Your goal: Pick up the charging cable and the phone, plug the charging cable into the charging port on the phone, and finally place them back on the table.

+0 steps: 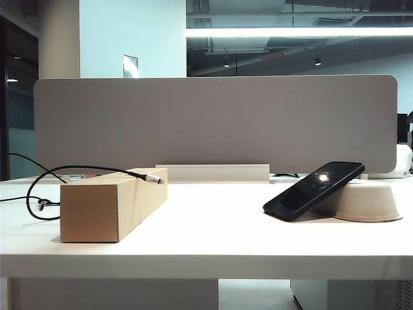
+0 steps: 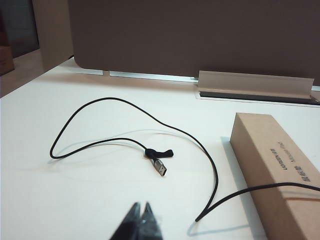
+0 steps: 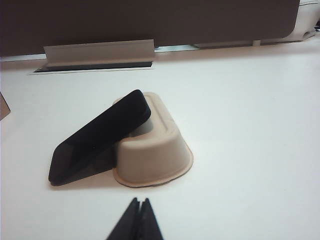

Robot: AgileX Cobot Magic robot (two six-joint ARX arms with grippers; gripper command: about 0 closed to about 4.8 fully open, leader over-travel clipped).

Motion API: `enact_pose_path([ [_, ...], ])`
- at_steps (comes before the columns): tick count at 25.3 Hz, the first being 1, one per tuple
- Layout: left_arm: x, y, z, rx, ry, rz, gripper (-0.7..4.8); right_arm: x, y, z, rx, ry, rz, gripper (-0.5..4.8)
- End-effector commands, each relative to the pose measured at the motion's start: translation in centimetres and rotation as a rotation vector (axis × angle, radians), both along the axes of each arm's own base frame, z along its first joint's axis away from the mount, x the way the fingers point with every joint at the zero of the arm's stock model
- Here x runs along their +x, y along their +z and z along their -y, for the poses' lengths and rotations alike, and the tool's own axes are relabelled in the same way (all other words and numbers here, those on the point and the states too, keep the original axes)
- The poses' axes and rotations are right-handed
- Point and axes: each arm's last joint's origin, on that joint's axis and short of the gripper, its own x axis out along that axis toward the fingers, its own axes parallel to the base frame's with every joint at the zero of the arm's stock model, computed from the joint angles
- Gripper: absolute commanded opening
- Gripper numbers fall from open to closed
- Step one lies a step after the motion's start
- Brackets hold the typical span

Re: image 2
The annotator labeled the small brown cardboard carton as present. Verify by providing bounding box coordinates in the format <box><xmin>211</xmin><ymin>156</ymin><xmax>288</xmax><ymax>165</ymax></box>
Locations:
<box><xmin>0</xmin><ymin>45</ymin><xmax>15</xmax><ymax>76</ymax></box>

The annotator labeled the white cable tray flap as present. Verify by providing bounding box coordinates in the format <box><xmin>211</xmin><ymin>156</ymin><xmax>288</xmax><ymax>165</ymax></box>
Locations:
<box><xmin>196</xmin><ymin>70</ymin><xmax>315</xmax><ymax>100</ymax></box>

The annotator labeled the aluminium divider base rail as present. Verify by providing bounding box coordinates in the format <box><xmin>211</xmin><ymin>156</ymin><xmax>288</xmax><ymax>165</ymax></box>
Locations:
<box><xmin>74</xmin><ymin>69</ymin><xmax>201</xmax><ymax>84</ymax></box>

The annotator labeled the long brown cardboard box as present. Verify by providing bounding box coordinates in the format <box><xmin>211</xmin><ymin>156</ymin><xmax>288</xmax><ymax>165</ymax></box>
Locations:
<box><xmin>229</xmin><ymin>112</ymin><xmax>320</xmax><ymax>240</ymax></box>

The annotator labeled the grey fabric desk divider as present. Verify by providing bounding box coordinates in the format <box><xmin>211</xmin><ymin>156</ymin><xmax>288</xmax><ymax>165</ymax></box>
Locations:
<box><xmin>67</xmin><ymin>0</ymin><xmax>320</xmax><ymax>86</ymax></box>

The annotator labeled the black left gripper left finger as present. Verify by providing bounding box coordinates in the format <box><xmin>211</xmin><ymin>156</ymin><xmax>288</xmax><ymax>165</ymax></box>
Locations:
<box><xmin>109</xmin><ymin>201</ymin><xmax>143</xmax><ymax>240</ymax></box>

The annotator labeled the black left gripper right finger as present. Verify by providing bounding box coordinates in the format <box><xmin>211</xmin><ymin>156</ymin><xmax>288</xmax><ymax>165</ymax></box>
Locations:
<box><xmin>140</xmin><ymin>201</ymin><xmax>164</xmax><ymax>240</ymax></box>

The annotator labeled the black USB charging cable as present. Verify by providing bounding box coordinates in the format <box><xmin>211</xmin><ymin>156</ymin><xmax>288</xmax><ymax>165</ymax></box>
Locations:
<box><xmin>49</xmin><ymin>96</ymin><xmax>320</xmax><ymax>223</ymax></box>

